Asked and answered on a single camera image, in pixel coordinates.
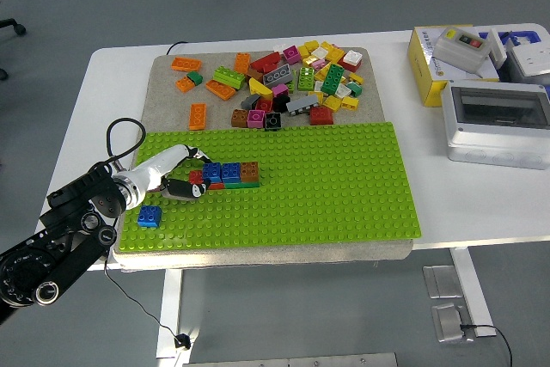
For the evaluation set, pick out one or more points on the yellow cardboard box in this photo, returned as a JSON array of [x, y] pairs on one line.
[[423, 70]]

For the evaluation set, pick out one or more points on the white wall socket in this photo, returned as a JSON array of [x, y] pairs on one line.
[[530, 57]]

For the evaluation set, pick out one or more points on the red long toy brick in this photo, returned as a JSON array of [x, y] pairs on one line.
[[195, 177]]

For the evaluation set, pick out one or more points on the green studded baseplate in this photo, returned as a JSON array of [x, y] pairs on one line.
[[322, 191]]

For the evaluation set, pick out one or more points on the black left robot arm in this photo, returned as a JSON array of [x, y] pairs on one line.
[[73, 234]]

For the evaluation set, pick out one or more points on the black plug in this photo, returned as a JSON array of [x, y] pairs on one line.
[[181, 340]]

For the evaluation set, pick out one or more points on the blue square toy brick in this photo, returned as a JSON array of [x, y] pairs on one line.
[[230, 172], [150, 216], [212, 172]]

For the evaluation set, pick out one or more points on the lime green long toy brick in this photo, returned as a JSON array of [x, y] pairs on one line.
[[229, 77], [306, 78]]

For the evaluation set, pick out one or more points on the orange small toy brick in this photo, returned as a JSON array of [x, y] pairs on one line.
[[184, 84]]

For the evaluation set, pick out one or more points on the black chair base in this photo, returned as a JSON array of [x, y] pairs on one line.
[[13, 24]]

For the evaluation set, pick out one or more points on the grey long toy brick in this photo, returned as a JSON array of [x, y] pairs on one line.
[[302, 105]]

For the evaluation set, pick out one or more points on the black chair wheel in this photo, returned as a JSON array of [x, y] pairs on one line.
[[2, 74]]

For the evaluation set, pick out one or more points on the grey small toy brick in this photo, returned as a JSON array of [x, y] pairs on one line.
[[250, 102]]

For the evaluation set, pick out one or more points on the metal floor plate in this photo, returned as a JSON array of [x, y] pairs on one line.
[[449, 324], [442, 282]]

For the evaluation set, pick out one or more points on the grey metal strip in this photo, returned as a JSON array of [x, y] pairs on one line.
[[290, 360]]

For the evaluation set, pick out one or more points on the brown square toy brick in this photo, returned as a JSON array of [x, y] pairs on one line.
[[249, 171], [240, 118]]

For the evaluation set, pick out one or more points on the yellow long toy brick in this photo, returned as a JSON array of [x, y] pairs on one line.
[[334, 53]]

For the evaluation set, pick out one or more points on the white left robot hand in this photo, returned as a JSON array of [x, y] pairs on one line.
[[159, 163]]

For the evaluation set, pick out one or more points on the grey toy brick with holes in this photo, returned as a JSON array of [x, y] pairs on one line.
[[277, 75]]

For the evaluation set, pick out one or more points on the grey push-button switch box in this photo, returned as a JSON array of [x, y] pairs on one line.
[[462, 51]]

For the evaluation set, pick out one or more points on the dark green small toy brick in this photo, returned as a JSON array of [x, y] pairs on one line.
[[195, 78], [356, 89]]

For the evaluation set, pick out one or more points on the green flat toy brick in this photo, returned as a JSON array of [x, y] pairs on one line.
[[242, 185]]

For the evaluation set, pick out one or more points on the black square toy brick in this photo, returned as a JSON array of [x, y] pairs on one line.
[[273, 120], [280, 103]]

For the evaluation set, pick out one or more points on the pink small toy brick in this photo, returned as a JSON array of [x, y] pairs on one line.
[[318, 64]]

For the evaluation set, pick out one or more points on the orange long toy brick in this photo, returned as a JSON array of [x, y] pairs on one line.
[[186, 64], [220, 89], [197, 116], [242, 63]]

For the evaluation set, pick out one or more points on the grey-brown mat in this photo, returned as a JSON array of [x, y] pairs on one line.
[[371, 109]]

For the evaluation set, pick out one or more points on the dark green long toy brick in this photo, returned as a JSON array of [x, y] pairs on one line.
[[333, 79]]

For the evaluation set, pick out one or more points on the red square toy brick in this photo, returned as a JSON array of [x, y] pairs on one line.
[[264, 105], [321, 115]]

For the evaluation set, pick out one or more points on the white enclosure with window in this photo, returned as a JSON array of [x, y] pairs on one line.
[[494, 135]]

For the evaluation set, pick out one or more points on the white plastic part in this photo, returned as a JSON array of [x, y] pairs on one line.
[[497, 49]]

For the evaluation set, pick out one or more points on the white table leg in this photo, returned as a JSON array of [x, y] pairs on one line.
[[468, 289], [169, 311]]

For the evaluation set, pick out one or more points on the red white-topped toy brick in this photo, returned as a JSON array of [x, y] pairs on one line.
[[350, 60]]

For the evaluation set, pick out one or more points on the brown small toy brick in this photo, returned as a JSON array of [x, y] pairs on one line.
[[254, 74]]

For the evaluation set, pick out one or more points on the white small toy brick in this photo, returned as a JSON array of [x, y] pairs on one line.
[[342, 90], [319, 52]]

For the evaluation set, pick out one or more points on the red sloped toy brick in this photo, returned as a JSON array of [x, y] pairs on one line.
[[265, 61]]

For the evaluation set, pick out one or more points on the yellow wedge toy brick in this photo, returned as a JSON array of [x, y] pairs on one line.
[[260, 88]]

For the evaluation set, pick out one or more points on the yellow small toy brick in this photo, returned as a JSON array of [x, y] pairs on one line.
[[321, 73], [303, 52], [356, 78], [311, 46], [317, 96], [350, 103], [332, 103]]

